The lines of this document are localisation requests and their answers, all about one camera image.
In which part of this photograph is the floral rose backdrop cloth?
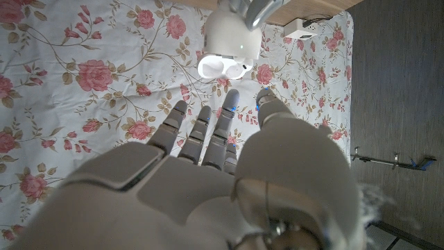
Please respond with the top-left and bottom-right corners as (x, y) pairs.
(0, 0), (355, 244)

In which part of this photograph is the white AirPods case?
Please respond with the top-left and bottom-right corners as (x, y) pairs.
(196, 0), (264, 81)

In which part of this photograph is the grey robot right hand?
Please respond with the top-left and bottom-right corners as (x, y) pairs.
(10, 88), (365, 250)

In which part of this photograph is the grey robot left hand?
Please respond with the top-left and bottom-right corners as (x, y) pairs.
(227, 0), (293, 32)

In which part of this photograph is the black power strip cord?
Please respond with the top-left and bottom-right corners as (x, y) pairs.
(302, 14), (334, 28)

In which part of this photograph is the grey perforated metal panel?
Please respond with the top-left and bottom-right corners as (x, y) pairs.
(366, 222), (417, 250)

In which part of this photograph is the white power strip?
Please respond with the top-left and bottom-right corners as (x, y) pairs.
(283, 17), (318, 41)

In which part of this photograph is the black metal rod bracket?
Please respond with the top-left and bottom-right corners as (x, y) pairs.
(350, 146), (437, 172)

